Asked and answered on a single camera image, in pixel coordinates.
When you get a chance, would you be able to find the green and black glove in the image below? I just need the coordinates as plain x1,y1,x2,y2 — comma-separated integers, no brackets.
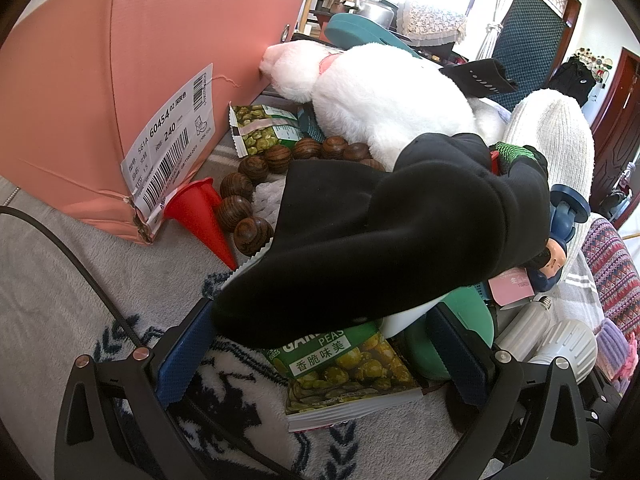
487,142,550,196

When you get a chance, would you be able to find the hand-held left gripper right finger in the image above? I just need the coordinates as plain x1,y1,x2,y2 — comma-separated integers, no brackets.
425,304,591,480

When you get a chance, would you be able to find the black cable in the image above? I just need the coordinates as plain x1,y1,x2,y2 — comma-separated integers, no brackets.
0,206,146,351

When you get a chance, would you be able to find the purple knit hat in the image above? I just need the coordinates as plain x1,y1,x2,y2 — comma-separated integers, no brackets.
595,317,633,396

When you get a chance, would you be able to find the black cloth hat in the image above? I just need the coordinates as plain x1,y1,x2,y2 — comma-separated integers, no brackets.
212,132,551,350

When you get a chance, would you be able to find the teal slipper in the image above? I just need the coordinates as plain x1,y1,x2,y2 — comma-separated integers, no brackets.
324,12,426,56

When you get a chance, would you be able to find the green pea snack packet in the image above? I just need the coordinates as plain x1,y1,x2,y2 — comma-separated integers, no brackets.
265,322,426,433
229,103,326,158

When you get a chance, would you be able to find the pink card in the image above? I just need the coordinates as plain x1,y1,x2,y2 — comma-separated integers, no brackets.
487,267,533,308

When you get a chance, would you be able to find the white lace cloth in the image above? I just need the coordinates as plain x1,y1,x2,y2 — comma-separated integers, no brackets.
397,0,468,46

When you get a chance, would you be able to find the white light bulb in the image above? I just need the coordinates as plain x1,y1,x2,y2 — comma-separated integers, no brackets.
525,320,598,366
492,294,553,356

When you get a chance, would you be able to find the dark wooden door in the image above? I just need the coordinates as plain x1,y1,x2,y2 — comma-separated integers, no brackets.
590,47,640,221

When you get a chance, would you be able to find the wooden bead string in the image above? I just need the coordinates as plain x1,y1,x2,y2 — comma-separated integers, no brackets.
218,136,386,256

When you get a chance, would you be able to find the silver pot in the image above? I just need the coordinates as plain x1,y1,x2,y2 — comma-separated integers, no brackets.
357,0,398,31

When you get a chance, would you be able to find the grey printed blanket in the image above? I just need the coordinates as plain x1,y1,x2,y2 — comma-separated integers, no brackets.
0,135,631,480

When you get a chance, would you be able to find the white knit beanie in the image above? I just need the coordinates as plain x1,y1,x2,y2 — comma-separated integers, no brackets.
500,88,596,261

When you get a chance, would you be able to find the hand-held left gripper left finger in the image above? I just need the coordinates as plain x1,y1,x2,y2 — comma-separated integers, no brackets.
54,297,281,480

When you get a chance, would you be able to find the striped patterned blanket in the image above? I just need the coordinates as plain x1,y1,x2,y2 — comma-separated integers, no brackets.
582,217,640,326

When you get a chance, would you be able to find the red plastic cone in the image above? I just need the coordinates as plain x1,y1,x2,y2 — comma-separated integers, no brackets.
162,178,238,271

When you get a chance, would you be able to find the black jacket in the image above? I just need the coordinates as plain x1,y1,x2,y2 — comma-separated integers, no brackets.
547,56,598,106

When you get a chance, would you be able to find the dark blue quilted door curtain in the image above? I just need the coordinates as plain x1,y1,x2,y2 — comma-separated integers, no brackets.
487,0,571,111

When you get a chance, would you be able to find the pink cardboard box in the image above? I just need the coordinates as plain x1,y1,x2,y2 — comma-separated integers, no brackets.
0,0,308,247

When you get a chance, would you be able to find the white plush rabbit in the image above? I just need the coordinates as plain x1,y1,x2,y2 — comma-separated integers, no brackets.
258,40,506,171

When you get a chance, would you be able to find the blue toy figurine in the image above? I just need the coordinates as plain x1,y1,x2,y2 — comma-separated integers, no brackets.
525,183,592,293

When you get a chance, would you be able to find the black dotted cap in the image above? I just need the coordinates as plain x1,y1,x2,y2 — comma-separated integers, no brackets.
440,58,518,98

